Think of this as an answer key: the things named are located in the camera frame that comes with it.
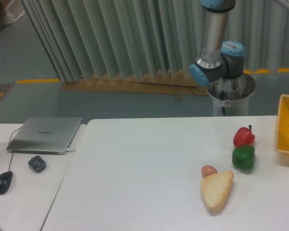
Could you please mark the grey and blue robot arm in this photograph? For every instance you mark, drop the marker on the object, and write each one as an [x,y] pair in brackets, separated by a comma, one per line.
[214,48]

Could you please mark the red bell pepper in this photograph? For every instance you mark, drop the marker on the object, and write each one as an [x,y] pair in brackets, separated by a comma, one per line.
[244,136]

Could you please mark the green bell pepper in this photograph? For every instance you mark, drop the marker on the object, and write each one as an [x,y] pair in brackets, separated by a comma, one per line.
[243,157]

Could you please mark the yellow woven basket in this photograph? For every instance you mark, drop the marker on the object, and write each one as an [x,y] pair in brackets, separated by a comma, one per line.
[282,125]

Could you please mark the brown cardboard sheet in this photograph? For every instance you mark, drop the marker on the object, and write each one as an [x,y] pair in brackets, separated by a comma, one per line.
[178,84]

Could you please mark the brown egg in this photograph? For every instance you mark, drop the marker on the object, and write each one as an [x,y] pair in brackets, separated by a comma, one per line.
[208,170]

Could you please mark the pale green pleated curtain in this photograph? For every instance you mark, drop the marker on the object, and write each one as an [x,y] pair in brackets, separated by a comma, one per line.
[133,38]

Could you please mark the triangular toast slice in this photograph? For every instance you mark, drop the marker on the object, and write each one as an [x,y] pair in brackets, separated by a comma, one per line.
[215,189]

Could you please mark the silver closed laptop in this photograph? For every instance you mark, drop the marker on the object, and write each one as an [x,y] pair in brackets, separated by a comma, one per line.
[45,135]

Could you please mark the small black case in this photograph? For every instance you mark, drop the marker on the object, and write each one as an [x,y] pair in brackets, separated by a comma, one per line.
[37,164]

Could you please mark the black computer mouse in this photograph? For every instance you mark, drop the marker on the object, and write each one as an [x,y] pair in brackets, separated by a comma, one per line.
[5,181]

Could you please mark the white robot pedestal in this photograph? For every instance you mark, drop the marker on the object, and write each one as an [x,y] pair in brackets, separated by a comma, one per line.
[230,96]

